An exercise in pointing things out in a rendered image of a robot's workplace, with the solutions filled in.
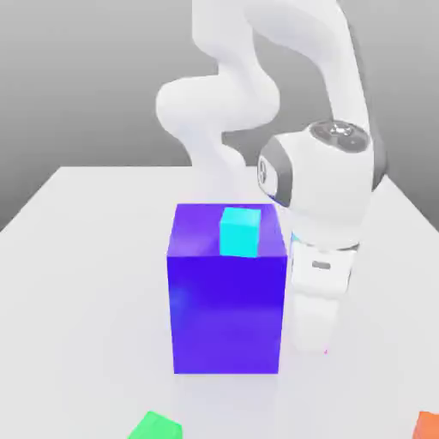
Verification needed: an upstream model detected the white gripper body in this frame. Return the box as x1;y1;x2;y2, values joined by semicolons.
290;247;357;309

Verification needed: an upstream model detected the small cyan cube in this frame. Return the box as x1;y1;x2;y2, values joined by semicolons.
219;207;262;259

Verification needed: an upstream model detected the small orange cube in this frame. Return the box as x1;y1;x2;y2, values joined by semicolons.
412;410;439;439

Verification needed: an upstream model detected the small green cube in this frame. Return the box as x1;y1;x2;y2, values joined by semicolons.
127;410;183;439

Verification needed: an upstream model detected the large purple box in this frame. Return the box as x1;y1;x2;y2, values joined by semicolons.
166;202;288;376

